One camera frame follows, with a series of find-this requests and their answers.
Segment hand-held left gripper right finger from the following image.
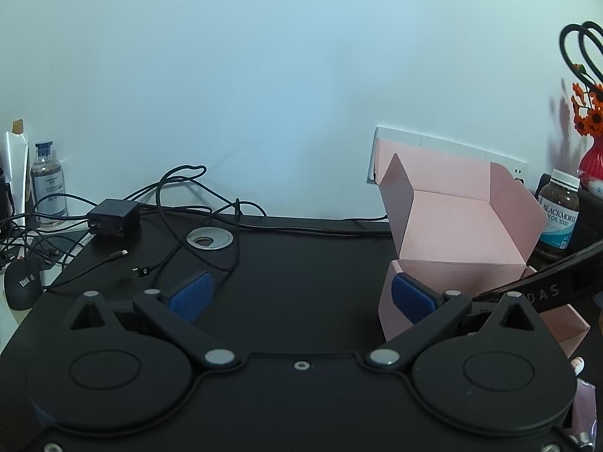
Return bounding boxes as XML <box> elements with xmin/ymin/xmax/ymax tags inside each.
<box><xmin>365</xmin><ymin>273</ymin><xmax>549</xmax><ymax>370</ymax></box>

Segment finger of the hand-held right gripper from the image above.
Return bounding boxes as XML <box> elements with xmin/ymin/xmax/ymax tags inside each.
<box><xmin>471</xmin><ymin>272</ymin><xmax>531</xmax><ymax>314</ymax></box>

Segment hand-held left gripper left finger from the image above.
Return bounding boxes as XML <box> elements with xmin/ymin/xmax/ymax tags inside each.
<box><xmin>68</xmin><ymin>270</ymin><xmax>236</xmax><ymax>370</ymax></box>

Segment pink cardboard box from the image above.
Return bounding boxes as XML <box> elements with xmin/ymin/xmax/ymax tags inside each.
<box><xmin>375</xmin><ymin>140</ymin><xmax>592</xmax><ymax>361</ymax></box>

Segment purple tube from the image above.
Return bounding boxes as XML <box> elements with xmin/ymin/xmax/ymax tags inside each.
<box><xmin>571</xmin><ymin>379</ymin><xmax>601</xmax><ymax>448</ymax></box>

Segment black desktop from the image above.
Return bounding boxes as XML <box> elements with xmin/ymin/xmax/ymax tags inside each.
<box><xmin>0</xmin><ymin>214</ymin><xmax>603</xmax><ymax>452</ymax></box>

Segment grey desk grommet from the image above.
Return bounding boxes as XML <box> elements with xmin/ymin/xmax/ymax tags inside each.
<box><xmin>186</xmin><ymin>226</ymin><xmax>234</xmax><ymax>249</ymax></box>

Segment brown supplement bottle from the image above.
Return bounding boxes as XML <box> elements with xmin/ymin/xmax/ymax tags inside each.
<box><xmin>537</xmin><ymin>168</ymin><xmax>581</xmax><ymax>250</ymax></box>

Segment black power adapter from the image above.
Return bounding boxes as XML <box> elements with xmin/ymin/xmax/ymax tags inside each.
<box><xmin>89</xmin><ymin>199</ymin><xmax>141</xmax><ymax>241</ymax></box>

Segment red vase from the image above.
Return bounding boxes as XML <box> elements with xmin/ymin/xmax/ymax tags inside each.
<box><xmin>579</xmin><ymin>136</ymin><xmax>603</xmax><ymax>182</ymax></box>

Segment orange artificial flowers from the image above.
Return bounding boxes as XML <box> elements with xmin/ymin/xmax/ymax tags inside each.
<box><xmin>570</xmin><ymin>63</ymin><xmax>603</xmax><ymax>137</ymax></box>

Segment black computer mouse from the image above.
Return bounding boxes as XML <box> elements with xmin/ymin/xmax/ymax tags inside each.
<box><xmin>4</xmin><ymin>258</ymin><xmax>43</xmax><ymax>312</ymax></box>

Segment small clear bottle blue cap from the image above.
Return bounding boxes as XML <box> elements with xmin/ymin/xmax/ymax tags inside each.
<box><xmin>30</xmin><ymin>140</ymin><xmax>67</xmax><ymax>228</ymax></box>

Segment white tube gold cap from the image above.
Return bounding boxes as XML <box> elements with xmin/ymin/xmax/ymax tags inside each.
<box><xmin>2</xmin><ymin>119</ymin><xmax>30</xmax><ymax>220</ymax></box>

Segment black looped cable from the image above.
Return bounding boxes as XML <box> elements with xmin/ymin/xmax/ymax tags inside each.
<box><xmin>131</xmin><ymin>165</ymin><xmax>243</xmax><ymax>278</ymax></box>

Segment black charging cable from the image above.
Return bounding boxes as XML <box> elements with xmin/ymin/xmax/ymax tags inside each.
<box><xmin>38</xmin><ymin>249</ymin><xmax>130</xmax><ymax>293</ymax></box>

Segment white wall socket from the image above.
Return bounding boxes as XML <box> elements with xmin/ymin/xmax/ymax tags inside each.
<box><xmin>506</xmin><ymin>156</ymin><xmax>527</xmax><ymax>187</ymax></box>

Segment white wall plate round port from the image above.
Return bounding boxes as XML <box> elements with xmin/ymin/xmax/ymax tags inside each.
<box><xmin>366</xmin><ymin>127</ymin><xmax>421</xmax><ymax>184</ymax></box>

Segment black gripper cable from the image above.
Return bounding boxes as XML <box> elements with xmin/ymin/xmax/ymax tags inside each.
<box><xmin>560</xmin><ymin>21</ymin><xmax>603</xmax><ymax>86</ymax></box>

